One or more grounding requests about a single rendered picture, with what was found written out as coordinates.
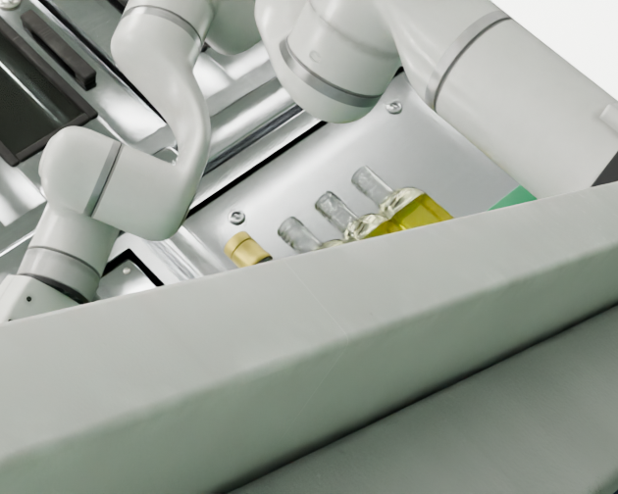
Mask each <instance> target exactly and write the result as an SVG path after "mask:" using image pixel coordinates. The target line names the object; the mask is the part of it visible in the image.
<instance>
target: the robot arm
mask: <svg viewBox="0 0 618 494"><path fill-rule="evenodd" d="M261 40H263V42H264V45H265V48H266V50H267V53H268V56H269V58H270V61H271V63H272V66H273V68H274V71H275V73H276V75H277V77H278V79H279V81H280V83H281V85H282V86H283V88H284V90H285V91H286V93H287V94H288V95H289V96H290V98H291V99H292V100H293V101H294V102H295V103H296V104H297V105H298V106H300V107H301V108H302V109H303V110H305V111H306V112H307V113H309V114H310V115H312V116H313V117H315V118H317V119H319V120H322V121H324V122H328V123H333V124H349V123H353V122H356V121H358V120H360V119H362V118H364V117H365V116H366V115H368V114H369V113H370V112H371V111H372V110H373V108H374V107H375V106H376V105H377V103H378V102H379V100H380V99H381V97H382V96H383V94H384V93H385V91H386V88H387V87H388V85H389V83H390V82H391V80H392V78H393V77H394V75H395V73H396V71H397V70H398V68H399V66H400V65H401V63H402V66H403V68H404V70H405V72H406V75H407V77H408V79H409V81H410V83H411V85H412V87H413V88H414V90H415V92H416V93H417V95H418V96H419V97H420V98H421V100H422V101H423V102H424V103H425V104H426V105H427V106H428V107H429V108H430V109H431V110H433V111H434V112H435V113H436V114H437V115H438V116H440V117H441V118H443V119H444V120H445V121H446V122H447V123H448V124H450V125H451V126H452V127H453V128H455V129H456V130H457V131H458V132H459V133H460V134H462V135H463V136H464V137H465V138H466V139H467V140H469V141H470V142H471V143H472V144H473V145H475V146H476V147H477V148H478V149H479V150H480V151H482V152H483V153H484V154H485V155H486V156H488V157H489V158H490V159H491V160H492V161H493V162H495V163H496V164H497V165H498V166H499V167H500V168H502V169H503V170H504V171H505V172H506V173H508V174H509V175H510V176H511V177H512V178H514V179H515V180H516V181H517V182H518V183H520V184H521V185H522V186H523V187H524V188H525V189H527V190H528V191H529V192H530V193H531V194H532V195H534V196H535V197H536V198H537V199H538V200H539V199H542V198H547V197H551V196H555V195H560V194H564V193H568V192H573V191H577V190H581V189H586V188H590V187H591V186H592V184H593V183H594V181H595V180H596V179H597V177H598V176H599V175H600V173H601V172H602V171H603V169H604V168H605V167H606V165H607V164H608V163H609V162H610V160H611V159H612V158H613V156H614V155H615V154H616V152H617V151H618V100H617V99H615V98H614V97H613V96H612V95H610V94H609V93H608V92H607V91H605V90H604V89H603V88H601V87H600V86H599V85H598V84H596V83H595V82H594V81H592V80H591V79H590V78H589V77H587V76H586V75H585V74H583V73H582V72H581V71H579V70H578V69H577V68H576V67H574V66H573V65H572V64H571V63H569V62H568V61H567V60H565V59H564V58H563V57H562V56H560V55H559V54H558V53H557V52H555V51H554V50H553V49H551V48H550V47H549V46H548V45H546V44H545V43H544V42H543V41H541V40H540V39H539V38H537V37H536V36H535V35H534V34H532V33H531V32H530V31H529V30H527V29H526V28H525V27H523V26H522V25H521V24H519V23H518V22H517V21H515V20H514V19H513V18H512V17H510V16H509V15H508V14H507V13H505V12H504V11H503V10H501V9H500V8H499V7H498V6H496V5H495V4H494V3H493V2H492V1H490V0H129V1H128V3H127V6H126V8H125V10H124V13H123V15H122V17H121V20H120V22H119V24H118V26H117V28H116V30H115V33H114V35H113V37H112V41H111V53H112V56H113V59H114V61H115V63H116V65H117V66H118V68H119V69H120V70H121V71H122V73H123V74H124V75H125V76H126V77H127V79H128V80H129V81H130V82H131V83H132V84H133V85H134V86H135V87H136V88H137V89H138V90H139V91H140V92H141V93H142V94H143V95H144V96H145V98H146V99H147V100H148V101H149V102H150V103H151V104H152V105H153V106H154V107H155V108H156V110H157V111H158V112H159V113H160V114H161V115H162V116H163V118H164V119H165V120H166V122H167V123H168V124H169V126H170V128H171V129H172V131H173V133H174V135H175V137H176V140H177V144H178V148H179V154H178V158H177V162H176V165H175V166H174V165H172V164H169V163H167V162H165V161H162V160H160V159H158V158H155V157H153V156H151V155H148V154H146V153H144V152H141V151H139V150H137V149H134V148H132V147H130V146H127V145H126V144H124V143H123V144H122V143H121V142H119V141H117V140H114V139H112V138H110V137H107V136H105V135H103V134H100V133H98V132H96V131H93V130H91V129H88V128H85V127H81V126H68V127H65V128H63V129H61V130H60V131H59V132H57V133H56V135H54V136H52V137H51V138H50V140H49V141H48V143H47V145H46V147H45V149H44V151H43V154H42V156H41V159H40V163H39V170H38V173H39V176H40V177H41V183H42V188H43V191H44V194H45V196H46V199H47V201H48V203H47V205H46V207H45V210H44V212H43V214H42V217H41V219H40V221H39V223H38V226H37V228H36V230H35V233H34V235H33V237H32V238H31V241H30V243H29V245H28V248H27V250H26V254H25V256H24V259H23V261H22V263H21V266H20V268H19V270H18V273H17V275H7V276H6V278H5V279H4V280H3V282H2V283H1V284H0V323H2V322H6V321H14V320H18V319H22V318H27V317H31V316H35V315H40V314H44V313H48V312H53V311H57V310H61V309H66V308H69V307H74V306H78V305H82V304H87V303H91V302H95V301H100V300H102V297H100V296H99V295H97V293H96V291H97V289H98V288H99V281H100V278H101V276H102V273H103V271H104V269H105V267H106V264H107V262H108V259H109V257H110V255H111V252H112V250H113V247H114V245H115V242H116V240H117V237H118V235H119V232H120V230H123V231H125V232H127V233H130V234H132V235H135V236H137V237H140V238H143V239H146V240H150V241H156V242H157V241H164V240H167V239H169V238H171V237H172V236H174V235H175V234H176V233H177V232H178V231H179V229H180V228H181V227H182V225H183V222H184V221H185V218H186V216H187V214H188V212H189V210H190V207H191V204H192V202H193V201H194V199H195V194H196V191H197V188H198V185H199V182H200V180H201V177H202V175H203V172H204V169H205V167H206V164H207V161H208V157H209V153H210V147H211V125H210V118H209V113H208V109H207V105H206V102H205V99H204V96H203V93H202V91H201V89H200V86H199V84H198V82H197V80H196V78H195V75H194V73H193V70H194V66H195V64H196V62H197V59H198V57H199V54H200V52H201V49H202V46H203V44H204V41H205V42H206V43H207V44H208V45H210V46H211V47H212V48H213V49H214V50H216V51H217V52H219V53H221V54H224V55H237V54H240V53H242V52H244V51H247V50H248V49H250V48H251V47H253V46H254V45H255V44H257V43H258V42H259V41H261Z"/></svg>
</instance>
